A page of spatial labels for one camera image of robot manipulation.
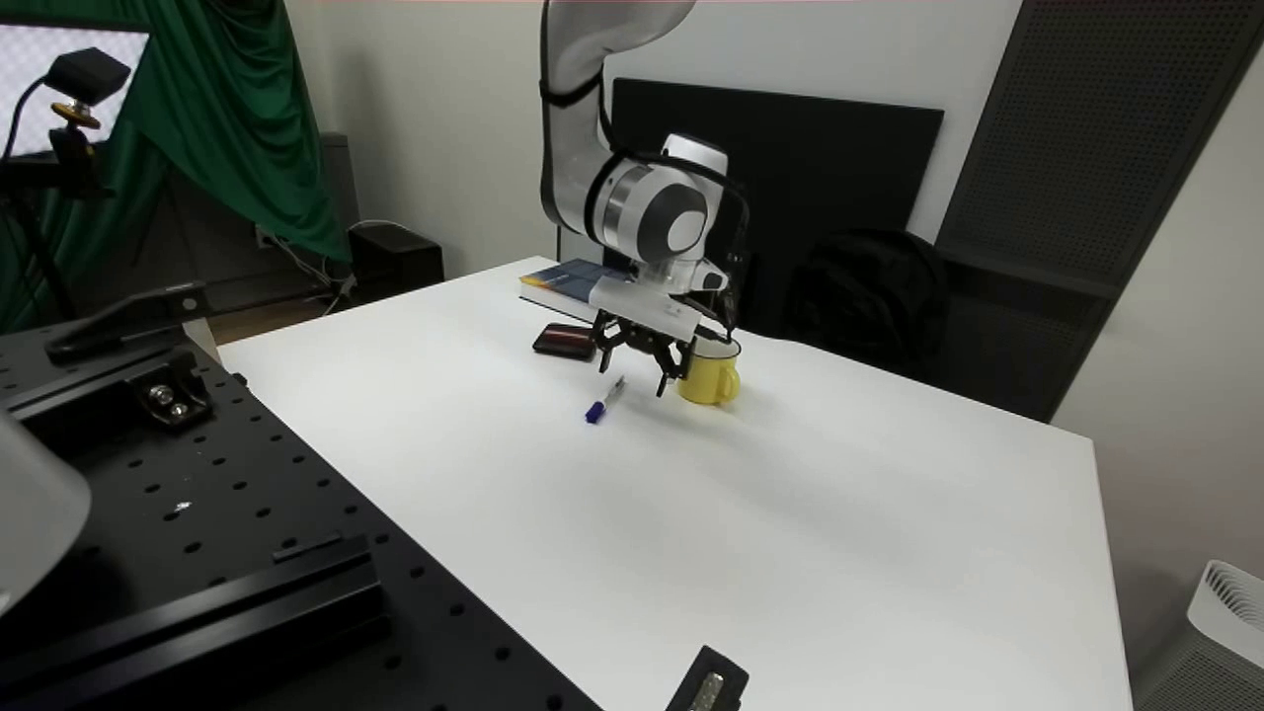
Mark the black optical breadboard table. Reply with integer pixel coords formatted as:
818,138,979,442
0,281,609,711

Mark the black cube speaker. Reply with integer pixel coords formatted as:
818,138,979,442
347,217,446,306

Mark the black box with red stripe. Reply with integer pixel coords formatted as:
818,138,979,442
530,321,609,363

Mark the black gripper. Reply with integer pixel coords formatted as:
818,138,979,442
588,306,708,404

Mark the black camera on stand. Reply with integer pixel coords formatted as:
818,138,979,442
0,45,134,321

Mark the blue hardcover book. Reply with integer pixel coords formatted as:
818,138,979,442
513,258,624,328

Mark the white rounded plastic cover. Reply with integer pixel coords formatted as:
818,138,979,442
0,408,94,625

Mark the black office chair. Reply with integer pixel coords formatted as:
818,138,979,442
787,225,950,381

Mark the dark grey partition panel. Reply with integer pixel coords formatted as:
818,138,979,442
920,0,1264,425

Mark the green curtain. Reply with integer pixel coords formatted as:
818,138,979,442
0,0,355,332

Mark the black monitor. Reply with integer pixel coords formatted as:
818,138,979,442
609,75,946,341

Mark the black clamp bar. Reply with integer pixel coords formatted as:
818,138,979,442
43,277,213,367

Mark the white air purifier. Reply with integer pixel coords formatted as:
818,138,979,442
1133,557,1264,711

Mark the white pen with blue cap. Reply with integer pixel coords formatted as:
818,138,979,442
580,377,633,425

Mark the small metal clamp block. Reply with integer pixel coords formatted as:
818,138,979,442
134,371,215,435

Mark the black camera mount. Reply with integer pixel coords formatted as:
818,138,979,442
659,640,753,711

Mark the yellow enamel mug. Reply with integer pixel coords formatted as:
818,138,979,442
672,328,749,410

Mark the bright white screen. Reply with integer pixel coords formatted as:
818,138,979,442
0,20,155,159

